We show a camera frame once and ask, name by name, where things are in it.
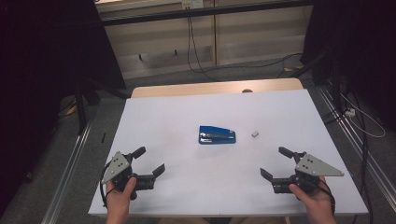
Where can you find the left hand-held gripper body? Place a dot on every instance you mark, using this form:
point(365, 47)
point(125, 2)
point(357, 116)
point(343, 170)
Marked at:
point(115, 166)

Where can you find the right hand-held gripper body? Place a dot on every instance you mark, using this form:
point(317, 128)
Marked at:
point(314, 168)

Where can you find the blue stapler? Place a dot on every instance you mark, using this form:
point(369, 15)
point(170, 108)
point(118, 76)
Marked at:
point(216, 135)

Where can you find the person's left hand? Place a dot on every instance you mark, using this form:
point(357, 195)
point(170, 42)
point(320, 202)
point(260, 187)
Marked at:
point(118, 194)

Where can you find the person's right hand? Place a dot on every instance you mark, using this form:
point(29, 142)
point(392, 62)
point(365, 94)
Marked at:
point(313, 199)

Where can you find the small black floor object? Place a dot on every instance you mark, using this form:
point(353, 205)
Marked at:
point(103, 137)

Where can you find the white table board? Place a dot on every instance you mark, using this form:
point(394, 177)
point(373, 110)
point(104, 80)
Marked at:
point(199, 186)

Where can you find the white power adapter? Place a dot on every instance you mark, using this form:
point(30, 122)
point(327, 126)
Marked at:
point(350, 112)

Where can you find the black metal stand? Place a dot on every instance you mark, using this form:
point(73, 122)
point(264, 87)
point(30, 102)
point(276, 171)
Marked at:
point(81, 105)
point(323, 71)

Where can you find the dark round table grommet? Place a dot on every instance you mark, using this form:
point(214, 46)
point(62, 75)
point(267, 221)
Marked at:
point(247, 90)

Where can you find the wooden table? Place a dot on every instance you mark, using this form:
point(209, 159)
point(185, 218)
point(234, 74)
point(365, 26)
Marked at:
point(202, 88)

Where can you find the black curtain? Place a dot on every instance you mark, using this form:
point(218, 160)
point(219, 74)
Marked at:
point(40, 77)
point(358, 40)

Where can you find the beige cabinet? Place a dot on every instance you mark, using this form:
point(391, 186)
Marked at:
point(249, 40)

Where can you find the black horizontal bar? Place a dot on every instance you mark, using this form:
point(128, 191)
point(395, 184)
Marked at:
point(199, 13)

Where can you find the aluminium floor rail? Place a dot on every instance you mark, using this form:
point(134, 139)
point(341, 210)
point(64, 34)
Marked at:
point(358, 146)
point(67, 174)

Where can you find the white wall socket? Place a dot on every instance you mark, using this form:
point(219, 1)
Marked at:
point(193, 4)

